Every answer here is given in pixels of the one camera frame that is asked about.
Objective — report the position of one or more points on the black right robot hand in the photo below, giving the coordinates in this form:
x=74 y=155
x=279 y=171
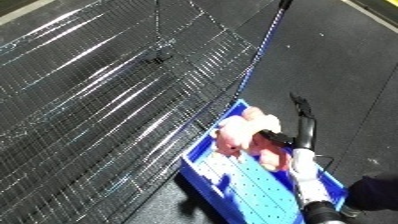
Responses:
x=305 y=133

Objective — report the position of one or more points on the pink soft toy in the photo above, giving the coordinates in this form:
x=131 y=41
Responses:
x=243 y=133

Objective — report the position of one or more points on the pale right robot arm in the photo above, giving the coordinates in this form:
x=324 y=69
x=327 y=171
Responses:
x=309 y=180

